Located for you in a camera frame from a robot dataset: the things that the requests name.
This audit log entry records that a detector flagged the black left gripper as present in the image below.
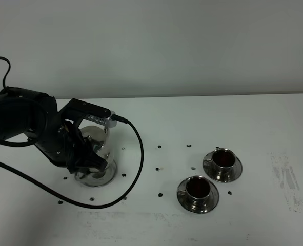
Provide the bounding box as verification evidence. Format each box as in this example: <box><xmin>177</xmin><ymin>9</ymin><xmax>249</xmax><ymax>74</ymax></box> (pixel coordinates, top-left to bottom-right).
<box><xmin>35</xmin><ymin>120</ymin><xmax>107</xmax><ymax>174</ymax></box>

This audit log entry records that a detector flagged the stainless steel teapot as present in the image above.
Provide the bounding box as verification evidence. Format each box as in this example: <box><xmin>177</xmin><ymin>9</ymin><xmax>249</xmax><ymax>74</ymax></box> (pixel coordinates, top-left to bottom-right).
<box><xmin>81</xmin><ymin>126</ymin><xmax>114</xmax><ymax>169</ymax></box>

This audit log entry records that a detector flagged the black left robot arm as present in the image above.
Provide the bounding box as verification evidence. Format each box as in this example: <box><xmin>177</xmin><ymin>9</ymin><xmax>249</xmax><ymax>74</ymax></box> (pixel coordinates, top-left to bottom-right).
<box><xmin>0</xmin><ymin>85</ymin><xmax>111</xmax><ymax>173</ymax></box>

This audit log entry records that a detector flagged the round steel teapot trivet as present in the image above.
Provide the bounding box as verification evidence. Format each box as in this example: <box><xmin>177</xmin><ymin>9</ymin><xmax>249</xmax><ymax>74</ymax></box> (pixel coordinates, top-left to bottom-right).
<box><xmin>74</xmin><ymin>160</ymin><xmax>117</xmax><ymax>187</ymax></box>

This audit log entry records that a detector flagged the near stainless steel saucer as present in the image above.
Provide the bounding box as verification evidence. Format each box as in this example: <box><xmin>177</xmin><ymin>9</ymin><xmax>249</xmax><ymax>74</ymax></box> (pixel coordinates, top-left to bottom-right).
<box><xmin>176</xmin><ymin>175</ymin><xmax>219</xmax><ymax>214</ymax></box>

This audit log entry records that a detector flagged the stainless steel saucer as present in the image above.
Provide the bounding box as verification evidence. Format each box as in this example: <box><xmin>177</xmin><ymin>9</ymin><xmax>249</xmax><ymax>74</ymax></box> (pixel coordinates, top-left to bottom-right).
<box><xmin>176</xmin><ymin>175</ymin><xmax>219</xmax><ymax>214</ymax></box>
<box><xmin>201</xmin><ymin>151</ymin><xmax>244</xmax><ymax>183</ymax></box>

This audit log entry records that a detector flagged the near stainless steel teacup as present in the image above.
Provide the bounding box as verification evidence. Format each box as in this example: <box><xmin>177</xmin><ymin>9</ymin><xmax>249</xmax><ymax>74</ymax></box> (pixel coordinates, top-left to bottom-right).
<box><xmin>176</xmin><ymin>175</ymin><xmax>211</xmax><ymax>204</ymax></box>

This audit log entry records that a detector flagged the stainless steel teacup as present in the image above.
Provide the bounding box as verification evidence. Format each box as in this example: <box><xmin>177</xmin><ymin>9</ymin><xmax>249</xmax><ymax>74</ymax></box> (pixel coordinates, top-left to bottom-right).
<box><xmin>176</xmin><ymin>175</ymin><xmax>211</xmax><ymax>204</ymax></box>
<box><xmin>202</xmin><ymin>147</ymin><xmax>237</xmax><ymax>181</ymax></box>

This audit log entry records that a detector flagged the far stainless steel teacup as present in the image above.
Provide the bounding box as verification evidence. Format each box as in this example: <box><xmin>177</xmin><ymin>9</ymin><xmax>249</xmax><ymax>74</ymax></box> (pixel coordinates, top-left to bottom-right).
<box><xmin>202</xmin><ymin>147</ymin><xmax>237</xmax><ymax>181</ymax></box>

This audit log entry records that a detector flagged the far stainless steel saucer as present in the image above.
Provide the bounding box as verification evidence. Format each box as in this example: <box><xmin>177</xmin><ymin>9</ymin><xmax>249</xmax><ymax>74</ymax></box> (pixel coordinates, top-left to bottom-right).
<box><xmin>201</xmin><ymin>151</ymin><xmax>244</xmax><ymax>183</ymax></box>

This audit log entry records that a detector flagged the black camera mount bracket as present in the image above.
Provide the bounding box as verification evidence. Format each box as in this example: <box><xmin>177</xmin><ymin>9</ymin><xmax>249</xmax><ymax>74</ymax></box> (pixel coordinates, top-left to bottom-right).
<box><xmin>59</xmin><ymin>98</ymin><xmax>111</xmax><ymax>127</ymax></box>

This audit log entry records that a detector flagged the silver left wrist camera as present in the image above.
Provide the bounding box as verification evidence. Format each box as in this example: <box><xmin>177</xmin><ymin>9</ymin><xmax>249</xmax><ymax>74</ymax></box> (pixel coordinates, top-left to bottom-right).
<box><xmin>84</xmin><ymin>111</ymin><xmax>117</xmax><ymax>128</ymax></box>

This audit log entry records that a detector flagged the black camera usb cable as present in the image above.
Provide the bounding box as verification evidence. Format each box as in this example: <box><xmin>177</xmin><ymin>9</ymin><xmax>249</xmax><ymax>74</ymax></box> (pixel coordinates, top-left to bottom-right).
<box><xmin>0</xmin><ymin>115</ymin><xmax>145</xmax><ymax>210</ymax></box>

